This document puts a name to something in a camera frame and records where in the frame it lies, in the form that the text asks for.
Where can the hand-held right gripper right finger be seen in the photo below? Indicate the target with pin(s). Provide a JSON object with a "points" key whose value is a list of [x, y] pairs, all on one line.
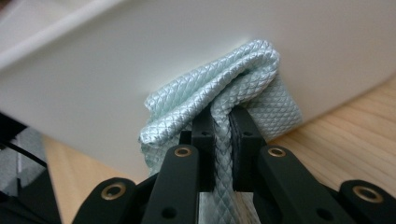
{"points": [[264, 174]]}

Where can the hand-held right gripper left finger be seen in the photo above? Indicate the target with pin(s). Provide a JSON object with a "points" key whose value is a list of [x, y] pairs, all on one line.
{"points": [[186, 174]]}

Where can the light blue cloth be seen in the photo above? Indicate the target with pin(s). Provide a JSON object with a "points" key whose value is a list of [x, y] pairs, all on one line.
{"points": [[199, 90]]}

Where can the white plastic bin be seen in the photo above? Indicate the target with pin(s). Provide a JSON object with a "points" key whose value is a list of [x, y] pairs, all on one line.
{"points": [[124, 77]]}

